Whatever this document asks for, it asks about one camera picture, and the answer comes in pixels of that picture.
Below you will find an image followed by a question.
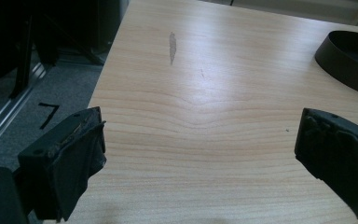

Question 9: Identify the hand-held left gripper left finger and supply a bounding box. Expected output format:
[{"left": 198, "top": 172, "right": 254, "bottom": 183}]
[{"left": 17, "top": 106, "right": 108, "bottom": 223}]

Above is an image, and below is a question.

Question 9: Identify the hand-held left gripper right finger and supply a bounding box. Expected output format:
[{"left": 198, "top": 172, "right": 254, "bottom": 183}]
[{"left": 294, "top": 107, "right": 358, "bottom": 224}]

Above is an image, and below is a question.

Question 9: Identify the black round tray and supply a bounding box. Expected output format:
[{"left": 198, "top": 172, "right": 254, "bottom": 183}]
[{"left": 314, "top": 30, "right": 358, "bottom": 100}]

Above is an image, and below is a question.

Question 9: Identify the black metal stand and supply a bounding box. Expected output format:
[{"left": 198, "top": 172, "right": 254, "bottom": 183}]
[{"left": 8, "top": 12, "right": 60, "bottom": 100}]

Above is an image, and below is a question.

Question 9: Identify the metal floor rail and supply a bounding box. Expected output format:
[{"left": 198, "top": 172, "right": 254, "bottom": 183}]
[{"left": 0, "top": 61, "right": 48, "bottom": 161}]

